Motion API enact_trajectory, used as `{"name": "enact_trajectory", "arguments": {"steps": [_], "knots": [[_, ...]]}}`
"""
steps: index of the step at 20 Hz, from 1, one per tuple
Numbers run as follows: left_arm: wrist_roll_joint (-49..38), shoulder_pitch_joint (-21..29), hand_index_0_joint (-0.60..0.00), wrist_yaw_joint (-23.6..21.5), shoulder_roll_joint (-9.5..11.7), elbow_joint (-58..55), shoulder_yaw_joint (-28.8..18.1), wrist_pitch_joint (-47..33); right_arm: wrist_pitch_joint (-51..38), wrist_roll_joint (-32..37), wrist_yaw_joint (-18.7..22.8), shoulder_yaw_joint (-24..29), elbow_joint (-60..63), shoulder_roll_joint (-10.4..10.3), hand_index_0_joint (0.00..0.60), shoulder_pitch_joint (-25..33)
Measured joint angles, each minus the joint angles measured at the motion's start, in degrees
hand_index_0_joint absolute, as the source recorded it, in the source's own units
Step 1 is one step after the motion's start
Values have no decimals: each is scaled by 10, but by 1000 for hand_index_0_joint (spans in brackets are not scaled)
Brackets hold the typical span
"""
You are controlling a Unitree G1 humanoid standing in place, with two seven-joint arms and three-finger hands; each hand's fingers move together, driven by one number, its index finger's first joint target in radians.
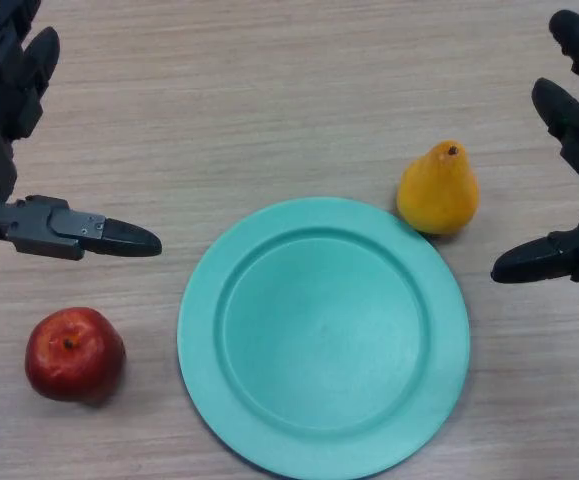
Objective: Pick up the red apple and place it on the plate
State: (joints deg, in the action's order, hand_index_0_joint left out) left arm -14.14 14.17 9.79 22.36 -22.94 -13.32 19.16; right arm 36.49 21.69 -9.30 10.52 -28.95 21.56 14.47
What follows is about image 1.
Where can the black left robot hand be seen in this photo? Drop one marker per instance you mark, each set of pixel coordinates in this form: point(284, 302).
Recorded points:
point(44, 227)

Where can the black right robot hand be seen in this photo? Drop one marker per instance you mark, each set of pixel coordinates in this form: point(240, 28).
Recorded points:
point(576, 137)

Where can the red apple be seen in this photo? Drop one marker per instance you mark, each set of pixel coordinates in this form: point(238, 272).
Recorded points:
point(76, 357)

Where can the green round plate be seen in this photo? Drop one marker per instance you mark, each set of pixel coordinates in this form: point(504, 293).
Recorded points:
point(324, 340)

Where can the yellow pear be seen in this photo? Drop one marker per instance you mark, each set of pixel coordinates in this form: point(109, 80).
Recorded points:
point(439, 195)

